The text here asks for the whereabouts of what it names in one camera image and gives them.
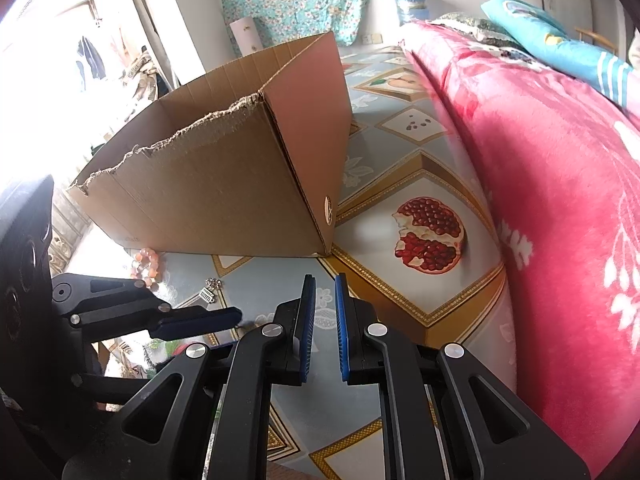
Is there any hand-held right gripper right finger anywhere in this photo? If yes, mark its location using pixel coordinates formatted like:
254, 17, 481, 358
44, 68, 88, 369
334, 272, 591, 480

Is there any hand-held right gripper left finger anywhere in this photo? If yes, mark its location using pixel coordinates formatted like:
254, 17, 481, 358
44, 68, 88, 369
62, 274, 317, 480

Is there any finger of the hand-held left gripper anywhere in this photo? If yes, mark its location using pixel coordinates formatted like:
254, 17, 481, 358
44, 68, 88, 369
52, 272, 243, 342
70, 373, 157, 409

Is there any orange pink bead bracelet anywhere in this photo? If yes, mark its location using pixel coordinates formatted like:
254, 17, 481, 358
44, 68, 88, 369
130, 246, 162, 292

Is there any brown cardboard box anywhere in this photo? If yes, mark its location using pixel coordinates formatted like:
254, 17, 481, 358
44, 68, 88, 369
67, 30, 353, 257

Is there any fruit printed tablecloth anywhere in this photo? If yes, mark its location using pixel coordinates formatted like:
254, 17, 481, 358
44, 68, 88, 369
50, 42, 516, 480

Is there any brown patterned cloth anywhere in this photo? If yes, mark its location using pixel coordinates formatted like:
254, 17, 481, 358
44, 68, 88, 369
122, 47, 161, 111

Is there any pink floral blanket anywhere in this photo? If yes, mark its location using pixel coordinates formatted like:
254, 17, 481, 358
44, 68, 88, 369
397, 17, 640, 478

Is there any dark hanging garment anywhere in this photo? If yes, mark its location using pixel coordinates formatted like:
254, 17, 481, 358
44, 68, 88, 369
75, 35, 108, 81

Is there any white paper roll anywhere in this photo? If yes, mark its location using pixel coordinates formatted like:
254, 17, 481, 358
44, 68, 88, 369
229, 16, 262, 58

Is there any grey patterned pillow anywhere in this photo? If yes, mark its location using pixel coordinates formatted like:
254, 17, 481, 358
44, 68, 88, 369
427, 11, 523, 53

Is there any blue water jug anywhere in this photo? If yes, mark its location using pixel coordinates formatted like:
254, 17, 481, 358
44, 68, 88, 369
392, 0, 430, 26

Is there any blue striped pillow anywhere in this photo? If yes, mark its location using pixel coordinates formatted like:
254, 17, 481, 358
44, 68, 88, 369
480, 0, 640, 111

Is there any wooden chair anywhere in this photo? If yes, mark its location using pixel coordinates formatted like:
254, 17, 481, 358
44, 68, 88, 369
574, 26, 618, 53

